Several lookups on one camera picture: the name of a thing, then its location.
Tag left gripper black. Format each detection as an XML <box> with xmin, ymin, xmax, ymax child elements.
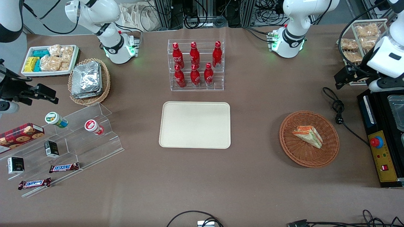
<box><xmin>334</xmin><ymin>61</ymin><xmax>384</xmax><ymax>90</ymax></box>

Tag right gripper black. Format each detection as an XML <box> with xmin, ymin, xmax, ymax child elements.
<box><xmin>0</xmin><ymin>59</ymin><xmax>59</xmax><ymax>106</ymax></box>

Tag triangular sandwich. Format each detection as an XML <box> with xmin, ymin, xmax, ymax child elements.
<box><xmin>292</xmin><ymin>125</ymin><xmax>323</xmax><ymax>149</ymax></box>

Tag white rectangular snack tray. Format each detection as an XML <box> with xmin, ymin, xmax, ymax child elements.
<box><xmin>21</xmin><ymin>44</ymin><xmax>79</xmax><ymax>77</ymax></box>

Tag light tan wicker basket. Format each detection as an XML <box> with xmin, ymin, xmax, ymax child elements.
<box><xmin>68</xmin><ymin>58</ymin><xmax>111</xmax><ymax>106</ymax></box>

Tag brown round wicker basket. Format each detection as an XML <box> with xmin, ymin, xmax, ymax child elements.
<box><xmin>279</xmin><ymin>110</ymin><xmax>340</xmax><ymax>168</ymax></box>

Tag beige plastic serving tray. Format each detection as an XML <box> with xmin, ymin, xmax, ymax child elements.
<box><xmin>159</xmin><ymin>101</ymin><xmax>231</xmax><ymax>149</ymax></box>

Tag brown pastry snack pack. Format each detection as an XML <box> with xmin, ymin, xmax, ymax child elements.
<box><xmin>342</xmin><ymin>50</ymin><xmax>363</xmax><ymax>63</ymax></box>
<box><xmin>355</xmin><ymin>24</ymin><xmax>380</xmax><ymax>38</ymax></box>
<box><xmin>340</xmin><ymin>38</ymin><xmax>359</xmax><ymax>50</ymax></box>
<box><xmin>361</xmin><ymin>36</ymin><xmax>384</xmax><ymax>50</ymax></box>

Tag green lidded yogurt cup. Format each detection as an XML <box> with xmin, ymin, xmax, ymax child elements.
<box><xmin>45</xmin><ymin>112</ymin><xmax>68</xmax><ymax>128</ymax></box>

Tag yellow snack packet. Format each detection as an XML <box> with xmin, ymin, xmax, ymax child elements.
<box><xmin>25</xmin><ymin>57</ymin><xmax>40</xmax><ymax>72</ymax></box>

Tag red tartan cookie box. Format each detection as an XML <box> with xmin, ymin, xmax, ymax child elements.
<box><xmin>0</xmin><ymin>123</ymin><xmax>45</xmax><ymax>154</ymax></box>

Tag silver foil pack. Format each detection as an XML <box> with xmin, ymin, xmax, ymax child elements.
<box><xmin>72</xmin><ymin>61</ymin><xmax>102</xmax><ymax>95</ymax></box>
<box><xmin>71</xmin><ymin>88</ymin><xmax>103</xmax><ymax>99</ymax></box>

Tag small black carton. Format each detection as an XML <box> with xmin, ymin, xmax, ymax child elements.
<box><xmin>44</xmin><ymin>140</ymin><xmax>60</xmax><ymax>158</ymax></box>
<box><xmin>7</xmin><ymin>156</ymin><xmax>25</xmax><ymax>174</ymax></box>

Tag clear plastic container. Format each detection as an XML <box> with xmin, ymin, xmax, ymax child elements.
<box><xmin>387</xmin><ymin>95</ymin><xmax>404</xmax><ymax>132</ymax></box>

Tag red lidded yogurt cup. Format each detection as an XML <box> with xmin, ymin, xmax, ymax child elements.
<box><xmin>84</xmin><ymin>119</ymin><xmax>104</xmax><ymax>136</ymax></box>

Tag Snickers chocolate bar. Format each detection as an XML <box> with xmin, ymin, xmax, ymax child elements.
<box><xmin>18</xmin><ymin>178</ymin><xmax>51</xmax><ymax>190</ymax></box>
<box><xmin>49</xmin><ymin>162</ymin><xmax>80</xmax><ymax>173</ymax></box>

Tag clear acrylic tiered stand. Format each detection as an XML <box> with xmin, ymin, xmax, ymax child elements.
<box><xmin>0</xmin><ymin>102</ymin><xmax>125</xmax><ymax>198</ymax></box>

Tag black machine with yellow panel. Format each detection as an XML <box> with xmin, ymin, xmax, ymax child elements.
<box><xmin>357</xmin><ymin>89</ymin><xmax>404</xmax><ymax>189</ymax></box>

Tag beige cloth bag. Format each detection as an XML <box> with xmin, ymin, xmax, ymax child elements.
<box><xmin>119</xmin><ymin>3</ymin><xmax>164</xmax><ymax>32</ymax></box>

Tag red cola bottle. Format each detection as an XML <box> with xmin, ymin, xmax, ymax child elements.
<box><xmin>190</xmin><ymin>41</ymin><xmax>200</xmax><ymax>67</ymax></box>
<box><xmin>172</xmin><ymin>42</ymin><xmax>185</xmax><ymax>68</ymax></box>
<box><xmin>212</xmin><ymin>41</ymin><xmax>223</xmax><ymax>68</ymax></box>
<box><xmin>204</xmin><ymin>62</ymin><xmax>214</xmax><ymax>87</ymax></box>
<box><xmin>190</xmin><ymin>64</ymin><xmax>201</xmax><ymax>88</ymax></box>
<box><xmin>174</xmin><ymin>64</ymin><xmax>187</xmax><ymax>88</ymax></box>

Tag clear acrylic bottle rack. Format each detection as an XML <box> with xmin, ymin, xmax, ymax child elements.
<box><xmin>168</xmin><ymin>39</ymin><xmax>225</xmax><ymax>92</ymax></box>

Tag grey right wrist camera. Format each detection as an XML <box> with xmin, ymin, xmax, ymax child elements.
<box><xmin>0</xmin><ymin>100</ymin><xmax>20</xmax><ymax>115</ymax></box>

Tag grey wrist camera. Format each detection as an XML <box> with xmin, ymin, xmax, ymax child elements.
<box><xmin>368</xmin><ymin>77</ymin><xmax>404</xmax><ymax>93</ymax></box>
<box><xmin>0</xmin><ymin>100</ymin><xmax>20</xmax><ymax>115</ymax></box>

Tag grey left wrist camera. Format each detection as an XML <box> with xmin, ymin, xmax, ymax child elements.
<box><xmin>368</xmin><ymin>77</ymin><xmax>404</xmax><ymax>93</ymax></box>

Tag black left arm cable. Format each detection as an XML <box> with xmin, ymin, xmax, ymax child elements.
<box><xmin>338</xmin><ymin>0</ymin><xmax>390</xmax><ymax>68</ymax></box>

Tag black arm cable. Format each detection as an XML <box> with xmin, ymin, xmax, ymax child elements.
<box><xmin>23</xmin><ymin>0</ymin><xmax>80</xmax><ymax>36</ymax></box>
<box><xmin>338</xmin><ymin>0</ymin><xmax>390</xmax><ymax>68</ymax></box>

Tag black power cable with plug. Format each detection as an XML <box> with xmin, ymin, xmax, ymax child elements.
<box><xmin>322</xmin><ymin>87</ymin><xmax>370</xmax><ymax>147</ymax></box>

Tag white wire rack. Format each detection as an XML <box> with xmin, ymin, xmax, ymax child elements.
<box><xmin>336</xmin><ymin>18</ymin><xmax>389</xmax><ymax>86</ymax></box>

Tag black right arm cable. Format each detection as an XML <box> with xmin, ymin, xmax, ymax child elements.
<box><xmin>23</xmin><ymin>0</ymin><xmax>80</xmax><ymax>36</ymax></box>

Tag black arm base cables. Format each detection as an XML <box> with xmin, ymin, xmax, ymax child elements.
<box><xmin>243</xmin><ymin>27</ymin><xmax>275</xmax><ymax>43</ymax></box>

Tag aluminium frame post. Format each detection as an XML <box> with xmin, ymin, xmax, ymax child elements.
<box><xmin>154</xmin><ymin>0</ymin><xmax>172</xmax><ymax>29</ymax></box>
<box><xmin>241</xmin><ymin>0</ymin><xmax>256</xmax><ymax>27</ymax></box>

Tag black cable bundle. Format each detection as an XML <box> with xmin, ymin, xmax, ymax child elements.
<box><xmin>308</xmin><ymin>209</ymin><xmax>404</xmax><ymax>227</ymax></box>

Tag black looped cable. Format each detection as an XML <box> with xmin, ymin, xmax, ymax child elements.
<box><xmin>166</xmin><ymin>210</ymin><xmax>224</xmax><ymax>227</ymax></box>

